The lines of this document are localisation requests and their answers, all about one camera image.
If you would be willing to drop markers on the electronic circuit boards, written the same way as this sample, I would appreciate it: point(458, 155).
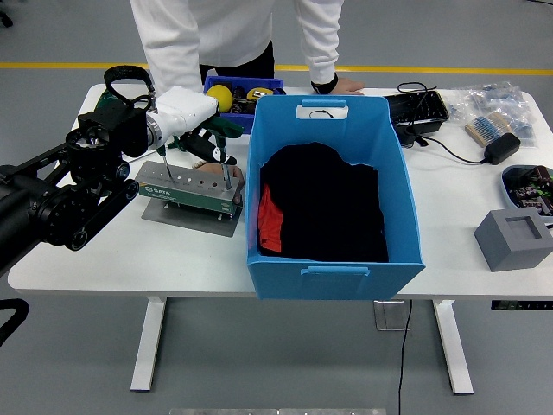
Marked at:
point(531, 186)

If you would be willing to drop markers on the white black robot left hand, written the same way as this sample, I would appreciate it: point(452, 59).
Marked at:
point(186, 108)

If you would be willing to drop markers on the pale blue oval tray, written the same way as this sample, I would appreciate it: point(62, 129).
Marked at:
point(507, 183)

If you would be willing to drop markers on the person's left forearm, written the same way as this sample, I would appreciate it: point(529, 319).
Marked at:
point(319, 52)

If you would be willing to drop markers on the yellow ball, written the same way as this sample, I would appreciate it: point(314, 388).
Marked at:
point(224, 97)

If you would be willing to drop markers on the green metal wrench stand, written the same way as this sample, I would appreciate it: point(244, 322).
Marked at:
point(186, 199)

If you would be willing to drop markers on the person's left hand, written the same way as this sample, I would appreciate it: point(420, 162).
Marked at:
point(347, 87)

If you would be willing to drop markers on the person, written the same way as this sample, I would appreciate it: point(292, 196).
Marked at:
point(233, 30)

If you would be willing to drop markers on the red cloth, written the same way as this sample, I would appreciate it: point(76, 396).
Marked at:
point(270, 220)

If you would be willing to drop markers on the person's right hand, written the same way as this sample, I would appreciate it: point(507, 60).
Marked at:
point(233, 170)

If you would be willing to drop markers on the metal floor plate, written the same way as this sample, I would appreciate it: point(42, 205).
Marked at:
point(389, 315)

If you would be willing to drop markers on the resistor tape bundle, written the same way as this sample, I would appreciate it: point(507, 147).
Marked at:
point(486, 127)

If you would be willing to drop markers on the small blue parts bin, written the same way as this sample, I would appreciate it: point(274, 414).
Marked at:
point(246, 117)

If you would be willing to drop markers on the yellow tape measure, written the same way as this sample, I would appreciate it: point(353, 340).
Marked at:
point(259, 93)

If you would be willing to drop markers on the black table control panel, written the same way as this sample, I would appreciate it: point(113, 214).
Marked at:
point(518, 305)

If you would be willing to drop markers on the white table leg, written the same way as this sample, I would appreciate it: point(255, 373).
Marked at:
point(149, 346)
point(453, 346)

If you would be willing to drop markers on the large blue plastic box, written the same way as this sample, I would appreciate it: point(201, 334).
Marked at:
point(328, 285)

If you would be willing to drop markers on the black wristwatch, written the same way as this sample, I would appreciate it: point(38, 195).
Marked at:
point(326, 85)

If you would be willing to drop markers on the clear plastic parts bags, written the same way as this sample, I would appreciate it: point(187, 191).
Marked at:
point(497, 97)

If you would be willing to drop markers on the black chair caster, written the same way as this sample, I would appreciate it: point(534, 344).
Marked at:
point(4, 18)

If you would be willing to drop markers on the person's right forearm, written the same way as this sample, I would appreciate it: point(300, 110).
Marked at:
point(173, 65)

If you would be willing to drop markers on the black power adapter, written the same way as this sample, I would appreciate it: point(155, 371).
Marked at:
point(501, 149)

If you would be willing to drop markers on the black cloth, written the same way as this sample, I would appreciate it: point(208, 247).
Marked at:
point(367, 216)

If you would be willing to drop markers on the dark brown round spool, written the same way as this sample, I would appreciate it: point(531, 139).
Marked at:
point(239, 91)

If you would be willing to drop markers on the grey block with square recess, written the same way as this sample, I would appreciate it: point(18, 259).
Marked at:
point(510, 255)

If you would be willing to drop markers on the black plastic tray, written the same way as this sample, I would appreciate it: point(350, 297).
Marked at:
point(415, 108)

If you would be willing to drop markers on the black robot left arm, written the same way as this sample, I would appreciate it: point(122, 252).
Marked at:
point(43, 203)

